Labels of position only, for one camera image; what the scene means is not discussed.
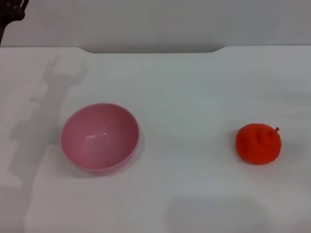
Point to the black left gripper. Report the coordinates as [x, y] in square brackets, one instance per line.
[9, 11]

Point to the pink plastic bowl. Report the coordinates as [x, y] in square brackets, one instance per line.
[97, 143]

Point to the soft orange toy fruit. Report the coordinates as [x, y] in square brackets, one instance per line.
[257, 145]

